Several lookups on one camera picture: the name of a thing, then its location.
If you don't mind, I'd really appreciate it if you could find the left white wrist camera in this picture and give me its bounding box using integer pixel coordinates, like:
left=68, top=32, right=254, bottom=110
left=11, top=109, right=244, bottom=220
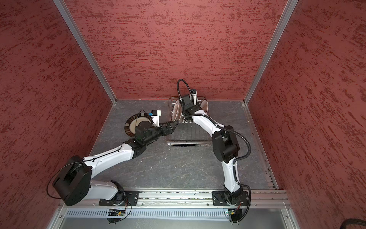
left=149, top=110, right=162, bottom=127

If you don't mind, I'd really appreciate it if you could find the dark checkered rim plate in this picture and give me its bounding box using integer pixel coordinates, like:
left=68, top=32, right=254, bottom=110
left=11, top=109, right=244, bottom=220
left=124, top=113, right=153, bottom=137

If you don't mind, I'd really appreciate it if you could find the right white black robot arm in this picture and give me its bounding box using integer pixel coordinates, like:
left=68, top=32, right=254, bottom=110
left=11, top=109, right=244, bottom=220
left=179, top=95, right=252, bottom=206

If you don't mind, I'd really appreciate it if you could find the white slotted cable duct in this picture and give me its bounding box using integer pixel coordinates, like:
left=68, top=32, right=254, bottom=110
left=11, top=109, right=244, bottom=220
left=65, top=208, right=229, bottom=221

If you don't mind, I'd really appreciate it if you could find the right corner aluminium profile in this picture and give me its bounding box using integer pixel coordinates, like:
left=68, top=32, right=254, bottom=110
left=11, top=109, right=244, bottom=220
left=244, top=0, right=298, bottom=106

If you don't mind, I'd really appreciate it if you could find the left small circuit board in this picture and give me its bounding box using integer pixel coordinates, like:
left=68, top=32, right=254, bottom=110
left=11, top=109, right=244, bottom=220
left=107, top=209, right=126, bottom=217

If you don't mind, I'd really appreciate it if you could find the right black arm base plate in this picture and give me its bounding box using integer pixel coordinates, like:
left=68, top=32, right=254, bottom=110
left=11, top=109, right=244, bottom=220
left=212, top=189, right=249, bottom=207

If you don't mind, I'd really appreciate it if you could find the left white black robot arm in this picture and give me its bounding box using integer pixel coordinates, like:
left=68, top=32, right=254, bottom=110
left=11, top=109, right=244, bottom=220
left=52, top=121, right=179, bottom=206

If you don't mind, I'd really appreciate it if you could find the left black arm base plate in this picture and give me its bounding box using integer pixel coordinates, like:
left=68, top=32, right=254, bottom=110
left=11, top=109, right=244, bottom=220
left=99, top=191, right=140, bottom=207

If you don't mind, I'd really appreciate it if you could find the small circuit board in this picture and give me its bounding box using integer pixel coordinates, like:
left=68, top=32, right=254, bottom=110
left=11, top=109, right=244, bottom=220
left=226, top=209, right=243, bottom=220
left=107, top=209, right=126, bottom=217

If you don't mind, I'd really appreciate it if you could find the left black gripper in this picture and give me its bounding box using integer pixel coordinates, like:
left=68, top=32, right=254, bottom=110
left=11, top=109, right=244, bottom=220
left=144, top=121, right=179, bottom=145

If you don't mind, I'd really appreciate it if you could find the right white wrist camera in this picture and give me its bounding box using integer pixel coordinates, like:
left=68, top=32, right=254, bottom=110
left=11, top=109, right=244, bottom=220
left=191, top=89, right=198, bottom=106

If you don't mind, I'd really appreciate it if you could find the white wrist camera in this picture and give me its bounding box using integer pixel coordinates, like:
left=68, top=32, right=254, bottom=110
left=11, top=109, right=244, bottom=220
left=191, top=89, right=198, bottom=106
left=149, top=110, right=162, bottom=127

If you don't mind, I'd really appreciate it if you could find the aluminium mounting rail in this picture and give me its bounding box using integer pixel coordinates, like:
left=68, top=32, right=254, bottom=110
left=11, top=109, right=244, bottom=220
left=57, top=188, right=291, bottom=209

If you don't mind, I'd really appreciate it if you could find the brown leaf pattern plate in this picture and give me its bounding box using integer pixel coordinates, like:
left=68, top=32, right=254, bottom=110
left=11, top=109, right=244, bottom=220
left=200, top=98, right=208, bottom=114

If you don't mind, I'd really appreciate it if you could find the orange sunburst plate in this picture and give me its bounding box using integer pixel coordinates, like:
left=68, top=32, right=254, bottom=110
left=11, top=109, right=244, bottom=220
left=172, top=100, right=182, bottom=122

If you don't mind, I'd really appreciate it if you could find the metal wire dish rack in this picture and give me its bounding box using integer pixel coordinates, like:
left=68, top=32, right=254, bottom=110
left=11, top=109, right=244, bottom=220
left=165, top=97, right=212, bottom=147

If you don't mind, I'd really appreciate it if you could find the corner aluminium profile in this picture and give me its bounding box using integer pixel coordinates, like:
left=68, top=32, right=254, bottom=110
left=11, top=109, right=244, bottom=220
left=244, top=0, right=298, bottom=106
left=53, top=0, right=118, bottom=106

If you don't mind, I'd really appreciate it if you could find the left corner aluminium profile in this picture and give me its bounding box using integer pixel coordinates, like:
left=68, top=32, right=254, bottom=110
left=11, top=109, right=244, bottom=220
left=53, top=0, right=118, bottom=106

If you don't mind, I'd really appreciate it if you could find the right small circuit board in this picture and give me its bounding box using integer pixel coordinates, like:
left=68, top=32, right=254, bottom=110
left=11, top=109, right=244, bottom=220
left=226, top=209, right=243, bottom=220

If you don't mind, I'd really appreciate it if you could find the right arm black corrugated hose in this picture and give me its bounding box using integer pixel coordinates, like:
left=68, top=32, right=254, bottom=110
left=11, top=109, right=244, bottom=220
left=176, top=78, right=252, bottom=222

